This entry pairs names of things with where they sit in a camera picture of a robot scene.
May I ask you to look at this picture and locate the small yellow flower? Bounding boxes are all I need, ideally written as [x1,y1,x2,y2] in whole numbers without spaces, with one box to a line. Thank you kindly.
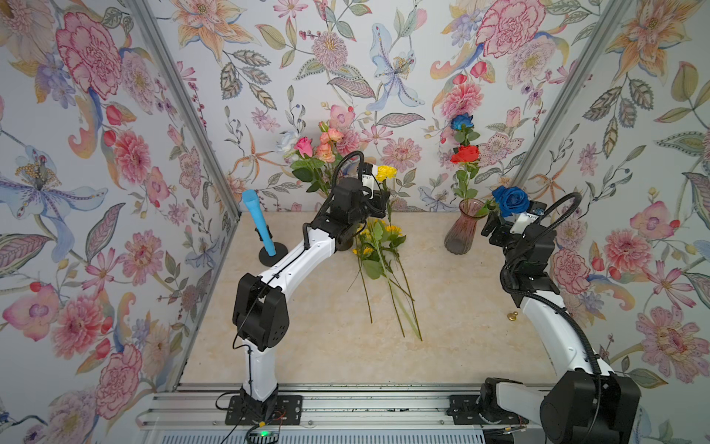
[375,165,398,223]

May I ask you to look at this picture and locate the large yellow sunflower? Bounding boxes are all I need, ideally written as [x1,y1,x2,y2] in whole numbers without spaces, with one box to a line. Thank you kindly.
[383,225,423,342]

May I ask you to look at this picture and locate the large blue rose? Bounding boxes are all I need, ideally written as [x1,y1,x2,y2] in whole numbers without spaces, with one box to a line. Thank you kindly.
[476,186,530,218]

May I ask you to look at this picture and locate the orange yellow sunflower vase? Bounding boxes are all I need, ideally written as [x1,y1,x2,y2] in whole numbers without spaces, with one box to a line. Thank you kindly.
[353,243,373,324]

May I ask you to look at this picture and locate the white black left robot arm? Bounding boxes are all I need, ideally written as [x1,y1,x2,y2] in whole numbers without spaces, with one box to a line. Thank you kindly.
[232,175,389,403]

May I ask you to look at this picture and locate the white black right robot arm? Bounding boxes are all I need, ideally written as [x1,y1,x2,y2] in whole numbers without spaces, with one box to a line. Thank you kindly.
[479,214,641,443]

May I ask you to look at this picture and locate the black cylindrical vase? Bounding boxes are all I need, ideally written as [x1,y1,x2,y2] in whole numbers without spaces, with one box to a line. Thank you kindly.
[336,237,354,252]

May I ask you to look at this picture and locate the peach pink flowers cluster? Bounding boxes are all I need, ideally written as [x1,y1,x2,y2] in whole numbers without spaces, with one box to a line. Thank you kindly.
[314,129,343,164]

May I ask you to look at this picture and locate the brown glass vase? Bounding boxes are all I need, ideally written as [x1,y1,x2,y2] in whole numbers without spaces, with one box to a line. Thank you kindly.
[444,199,484,255]

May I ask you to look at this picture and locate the pink rose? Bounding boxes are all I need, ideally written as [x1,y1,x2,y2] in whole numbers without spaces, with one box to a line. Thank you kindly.
[295,137,314,158]

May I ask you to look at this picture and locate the black microphone stand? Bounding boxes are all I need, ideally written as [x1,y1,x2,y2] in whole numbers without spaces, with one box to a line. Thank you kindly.
[255,227,288,267]

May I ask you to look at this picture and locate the blue toy microphone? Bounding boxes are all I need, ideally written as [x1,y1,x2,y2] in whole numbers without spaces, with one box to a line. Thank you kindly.
[242,190,268,240]

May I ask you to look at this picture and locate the red rose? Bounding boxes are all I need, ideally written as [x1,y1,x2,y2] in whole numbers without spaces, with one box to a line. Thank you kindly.
[450,145,481,165]

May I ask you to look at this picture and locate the small tall blue rose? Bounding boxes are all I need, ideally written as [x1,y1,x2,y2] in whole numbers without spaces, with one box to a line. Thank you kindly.
[450,113,474,131]

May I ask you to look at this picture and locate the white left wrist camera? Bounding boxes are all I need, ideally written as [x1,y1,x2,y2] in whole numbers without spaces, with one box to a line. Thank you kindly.
[358,163,379,192]

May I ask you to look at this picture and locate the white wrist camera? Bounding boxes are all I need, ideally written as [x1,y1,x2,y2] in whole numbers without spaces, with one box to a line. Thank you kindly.
[358,163,379,192]
[510,201,547,234]

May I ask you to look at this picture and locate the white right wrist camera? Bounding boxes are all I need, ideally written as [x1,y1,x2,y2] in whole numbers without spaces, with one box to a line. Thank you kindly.
[510,201,547,234]

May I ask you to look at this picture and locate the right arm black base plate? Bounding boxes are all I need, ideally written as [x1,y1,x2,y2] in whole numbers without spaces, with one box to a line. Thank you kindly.
[446,394,529,427]

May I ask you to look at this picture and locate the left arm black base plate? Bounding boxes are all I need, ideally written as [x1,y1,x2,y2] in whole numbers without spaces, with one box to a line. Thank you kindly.
[225,394,303,426]

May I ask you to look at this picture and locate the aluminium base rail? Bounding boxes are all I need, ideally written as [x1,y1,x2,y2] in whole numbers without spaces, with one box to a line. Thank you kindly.
[137,384,550,443]

